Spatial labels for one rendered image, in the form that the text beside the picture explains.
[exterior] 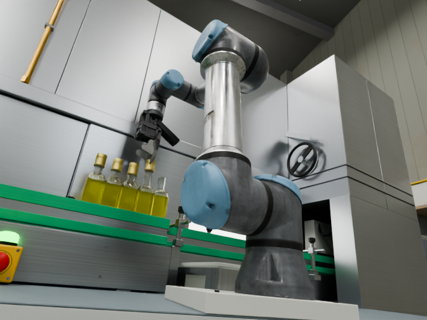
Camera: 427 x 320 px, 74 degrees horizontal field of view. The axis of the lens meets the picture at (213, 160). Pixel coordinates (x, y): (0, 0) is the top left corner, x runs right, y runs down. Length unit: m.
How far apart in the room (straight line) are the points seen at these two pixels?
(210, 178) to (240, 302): 0.20
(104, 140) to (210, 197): 0.79
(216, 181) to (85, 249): 0.46
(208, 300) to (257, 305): 0.08
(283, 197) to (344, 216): 0.95
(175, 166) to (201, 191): 0.79
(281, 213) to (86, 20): 1.23
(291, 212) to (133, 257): 0.47
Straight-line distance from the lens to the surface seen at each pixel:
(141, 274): 0.87
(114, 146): 1.20
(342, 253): 1.49
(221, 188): 0.48
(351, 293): 1.47
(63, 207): 0.84
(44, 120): 1.22
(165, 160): 1.26
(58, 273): 0.82
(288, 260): 0.56
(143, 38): 1.57
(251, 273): 0.56
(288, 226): 0.58
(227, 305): 0.46
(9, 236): 0.76
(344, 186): 1.54
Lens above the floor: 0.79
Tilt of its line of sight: 24 degrees up
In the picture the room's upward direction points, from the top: 5 degrees clockwise
